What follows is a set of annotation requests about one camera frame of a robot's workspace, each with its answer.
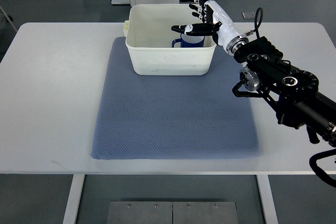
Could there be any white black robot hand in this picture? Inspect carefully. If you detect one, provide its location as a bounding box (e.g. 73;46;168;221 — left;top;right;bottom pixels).
171;0;248;56

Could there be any blue enamel mug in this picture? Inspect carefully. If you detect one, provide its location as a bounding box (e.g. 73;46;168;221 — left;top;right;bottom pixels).
171;34;205;48

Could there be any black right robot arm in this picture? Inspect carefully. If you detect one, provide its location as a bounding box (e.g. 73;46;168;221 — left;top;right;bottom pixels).
232;8;335;187

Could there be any white plastic box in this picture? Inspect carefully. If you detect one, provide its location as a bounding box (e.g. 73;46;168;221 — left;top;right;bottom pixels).
124;4;216;76

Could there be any grey floor socket plate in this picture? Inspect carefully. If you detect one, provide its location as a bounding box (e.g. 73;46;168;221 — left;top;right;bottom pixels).
242;12;256;20

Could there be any blue grey textured mat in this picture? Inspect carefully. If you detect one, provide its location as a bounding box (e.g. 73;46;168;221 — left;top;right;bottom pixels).
91;37;261;159

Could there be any white table right leg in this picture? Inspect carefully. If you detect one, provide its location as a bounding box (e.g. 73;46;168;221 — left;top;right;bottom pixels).
256;175;278;224

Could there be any white table leg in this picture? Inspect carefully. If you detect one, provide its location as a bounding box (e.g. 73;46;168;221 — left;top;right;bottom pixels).
256;175;278;224
62;174;85;224

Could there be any metal floor plate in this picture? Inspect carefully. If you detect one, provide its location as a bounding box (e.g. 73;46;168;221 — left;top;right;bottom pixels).
107;201;238;223

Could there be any white table left leg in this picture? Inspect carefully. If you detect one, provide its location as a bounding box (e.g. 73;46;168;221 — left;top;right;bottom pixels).
62;174;85;224

